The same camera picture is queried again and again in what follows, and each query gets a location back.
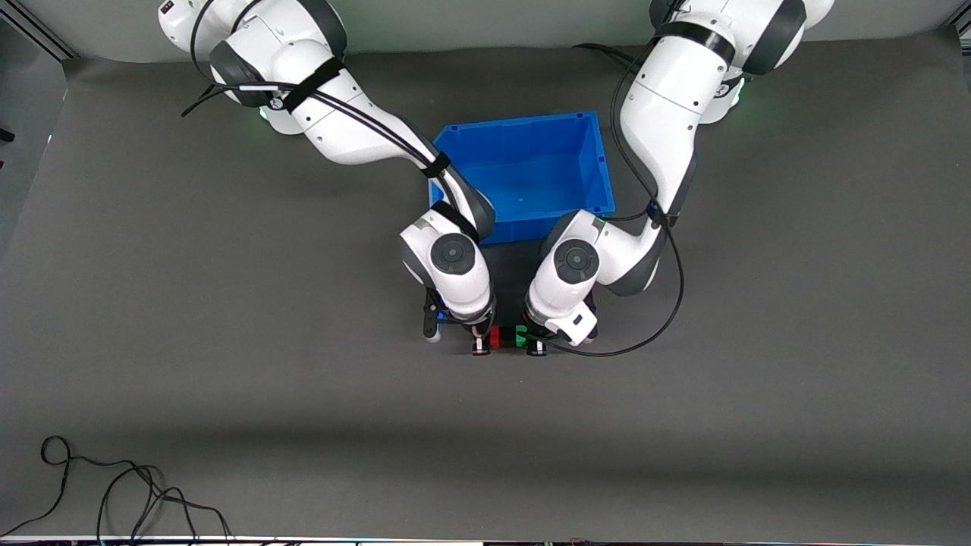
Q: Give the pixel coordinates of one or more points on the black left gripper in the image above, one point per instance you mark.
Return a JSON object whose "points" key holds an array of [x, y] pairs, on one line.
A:
{"points": [[536, 337]]}

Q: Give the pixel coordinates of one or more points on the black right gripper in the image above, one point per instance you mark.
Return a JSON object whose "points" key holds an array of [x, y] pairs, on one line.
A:
{"points": [[481, 336]]}

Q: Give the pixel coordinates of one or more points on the red cube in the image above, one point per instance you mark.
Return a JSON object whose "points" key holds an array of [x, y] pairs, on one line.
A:
{"points": [[495, 338]]}

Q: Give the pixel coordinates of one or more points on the green cube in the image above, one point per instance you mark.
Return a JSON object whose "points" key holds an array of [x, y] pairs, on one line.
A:
{"points": [[521, 337]]}

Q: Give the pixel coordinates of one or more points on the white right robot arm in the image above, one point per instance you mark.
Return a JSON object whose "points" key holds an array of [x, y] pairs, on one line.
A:
{"points": [[349, 129]]}

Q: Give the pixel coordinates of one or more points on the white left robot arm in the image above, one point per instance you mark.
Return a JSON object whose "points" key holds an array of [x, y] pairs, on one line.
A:
{"points": [[667, 114]]}

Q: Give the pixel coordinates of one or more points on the black cube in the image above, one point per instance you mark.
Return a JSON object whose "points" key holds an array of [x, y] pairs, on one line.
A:
{"points": [[509, 340]]}

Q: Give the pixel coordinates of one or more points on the blue plastic storage bin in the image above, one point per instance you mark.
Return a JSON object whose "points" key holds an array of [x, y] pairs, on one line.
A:
{"points": [[546, 159]]}

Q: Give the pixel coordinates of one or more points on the black frame rail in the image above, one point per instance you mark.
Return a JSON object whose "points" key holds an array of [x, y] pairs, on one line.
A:
{"points": [[38, 36]]}

